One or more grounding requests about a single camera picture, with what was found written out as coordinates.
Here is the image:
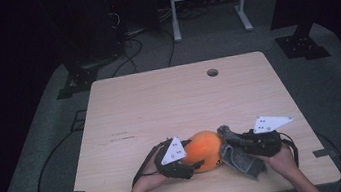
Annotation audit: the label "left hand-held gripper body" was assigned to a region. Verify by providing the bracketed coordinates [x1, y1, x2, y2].
[149, 134, 197, 185]

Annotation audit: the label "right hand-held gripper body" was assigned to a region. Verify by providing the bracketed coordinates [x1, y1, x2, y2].
[236, 111, 300, 163]

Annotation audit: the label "grey cloth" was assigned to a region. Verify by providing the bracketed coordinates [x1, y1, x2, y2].
[215, 119, 269, 185]

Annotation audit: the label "orange plush toy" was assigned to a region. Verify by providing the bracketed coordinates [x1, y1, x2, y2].
[177, 127, 229, 176]

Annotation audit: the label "person's right hand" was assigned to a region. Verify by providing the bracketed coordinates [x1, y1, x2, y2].
[254, 143, 297, 183]

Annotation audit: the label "person's left hand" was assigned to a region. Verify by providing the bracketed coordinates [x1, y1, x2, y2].
[128, 156, 174, 192]

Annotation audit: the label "black stand base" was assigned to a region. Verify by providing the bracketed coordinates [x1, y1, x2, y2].
[273, 18, 333, 65]
[52, 63, 103, 101]

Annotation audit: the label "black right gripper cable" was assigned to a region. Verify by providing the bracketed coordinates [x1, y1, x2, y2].
[278, 130, 302, 171]

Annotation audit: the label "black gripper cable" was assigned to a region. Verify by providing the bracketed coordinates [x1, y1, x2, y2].
[126, 140, 172, 188]
[278, 130, 302, 171]

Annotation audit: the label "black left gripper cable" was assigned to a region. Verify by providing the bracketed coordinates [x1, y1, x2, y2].
[126, 140, 172, 188]

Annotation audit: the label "black floor cable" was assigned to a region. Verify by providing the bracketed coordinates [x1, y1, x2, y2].
[314, 127, 341, 192]
[29, 130, 87, 192]

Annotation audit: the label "thin black cable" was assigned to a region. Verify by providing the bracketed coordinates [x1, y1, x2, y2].
[162, 27, 179, 68]

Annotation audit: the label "black looped cables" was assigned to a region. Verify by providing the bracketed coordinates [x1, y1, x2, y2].
[106, 33, 148, 79]

